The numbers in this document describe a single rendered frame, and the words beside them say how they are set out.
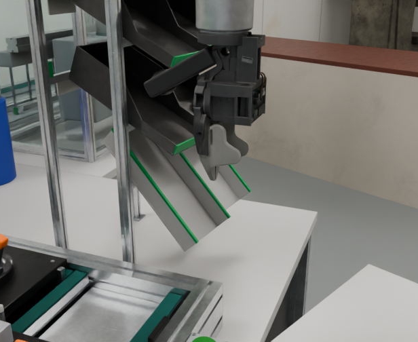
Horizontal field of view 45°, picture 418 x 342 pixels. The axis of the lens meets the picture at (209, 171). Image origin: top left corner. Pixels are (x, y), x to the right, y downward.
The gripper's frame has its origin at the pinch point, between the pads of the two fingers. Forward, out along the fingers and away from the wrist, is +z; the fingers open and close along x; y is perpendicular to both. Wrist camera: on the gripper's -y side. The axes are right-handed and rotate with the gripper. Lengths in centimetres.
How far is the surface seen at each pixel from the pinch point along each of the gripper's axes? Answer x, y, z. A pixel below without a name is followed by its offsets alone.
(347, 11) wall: 681, -64, 25
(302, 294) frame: 64, 5, 62
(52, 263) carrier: 4.2, -34.6, 26.3
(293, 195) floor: 270, -40, 125
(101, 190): 60, -60, 38
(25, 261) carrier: 2.8, -40.1, 26.4
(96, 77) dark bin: 18.2, -30.6, -8.2
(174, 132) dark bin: 22.1, -16.0, 2.4
